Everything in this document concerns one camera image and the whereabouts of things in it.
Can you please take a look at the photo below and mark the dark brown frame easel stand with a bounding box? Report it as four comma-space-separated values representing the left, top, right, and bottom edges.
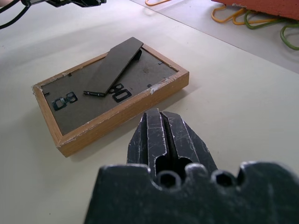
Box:
83, 36, 143, 98

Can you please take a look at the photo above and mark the yellow cable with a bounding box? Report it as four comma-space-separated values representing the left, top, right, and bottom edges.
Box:
232, 8, 285, 26

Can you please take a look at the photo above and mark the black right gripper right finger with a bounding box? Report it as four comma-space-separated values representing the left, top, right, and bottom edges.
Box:
161, 111, 220, 175

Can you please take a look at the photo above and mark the orange box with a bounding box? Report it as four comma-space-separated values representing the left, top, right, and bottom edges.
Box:
210, 0, 299, 21

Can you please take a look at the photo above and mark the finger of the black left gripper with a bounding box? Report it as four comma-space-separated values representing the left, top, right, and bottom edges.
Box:
46, 0, 107, 8

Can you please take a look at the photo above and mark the orange cable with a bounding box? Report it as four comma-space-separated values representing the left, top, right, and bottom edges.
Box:
211, 5, 246, 24
144, 0, 171, 7

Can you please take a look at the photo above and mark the green cable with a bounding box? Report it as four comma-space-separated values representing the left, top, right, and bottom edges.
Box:
243, 10, 289, 30
279, 23, 299, 51

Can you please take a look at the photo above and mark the wooden picture frame face down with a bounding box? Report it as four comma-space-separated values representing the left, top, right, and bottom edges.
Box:
31, 36, 190, 158

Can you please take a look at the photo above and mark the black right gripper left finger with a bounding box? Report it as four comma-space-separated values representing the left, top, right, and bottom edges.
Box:
127, 109, 173, 175

